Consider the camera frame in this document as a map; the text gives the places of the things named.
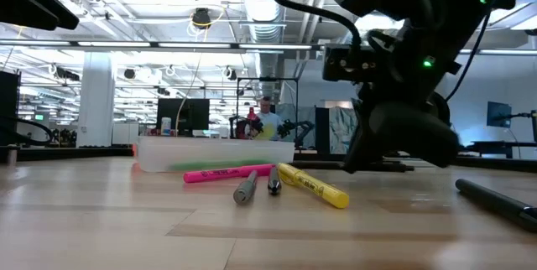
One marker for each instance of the pink highlighter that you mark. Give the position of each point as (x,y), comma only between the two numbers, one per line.
(226,172)

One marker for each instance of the dark background desk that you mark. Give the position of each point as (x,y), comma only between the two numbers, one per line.
(503,146)

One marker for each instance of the grey marker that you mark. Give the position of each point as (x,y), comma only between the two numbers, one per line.
(245,190)

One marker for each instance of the small red object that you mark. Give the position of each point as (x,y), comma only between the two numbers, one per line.
(251,113)

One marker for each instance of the white pillar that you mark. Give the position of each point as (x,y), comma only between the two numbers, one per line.
(95,102)

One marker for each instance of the small dark monitor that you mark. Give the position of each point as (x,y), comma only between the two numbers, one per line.
(499,114)

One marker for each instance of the background black robot arm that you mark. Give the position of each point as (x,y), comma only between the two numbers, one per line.
(300,127)

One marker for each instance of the black monitor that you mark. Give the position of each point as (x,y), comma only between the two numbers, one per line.
(193,115)

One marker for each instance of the black ceiling device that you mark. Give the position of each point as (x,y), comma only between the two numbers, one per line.
(201,17)

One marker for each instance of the clear plastic supply box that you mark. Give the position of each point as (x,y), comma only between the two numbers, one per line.
(210,150)

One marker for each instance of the white bottle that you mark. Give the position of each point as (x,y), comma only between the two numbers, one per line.
(166,127)

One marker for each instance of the patterned divider panel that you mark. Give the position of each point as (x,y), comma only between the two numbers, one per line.
(344,129)

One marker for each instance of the person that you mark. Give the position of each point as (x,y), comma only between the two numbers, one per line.
(268,121)

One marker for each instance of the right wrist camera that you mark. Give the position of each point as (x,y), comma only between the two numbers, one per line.
(344,62)

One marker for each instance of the black metal frame stand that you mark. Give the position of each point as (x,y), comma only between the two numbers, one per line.
(268,79)

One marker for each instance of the black pen white print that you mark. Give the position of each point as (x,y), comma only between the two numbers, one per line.
(274,184)

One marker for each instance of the plain black pen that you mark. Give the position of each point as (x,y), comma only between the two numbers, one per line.
(495,200)

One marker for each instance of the yellow highlighter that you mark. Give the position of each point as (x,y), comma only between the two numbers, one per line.
(319,188)

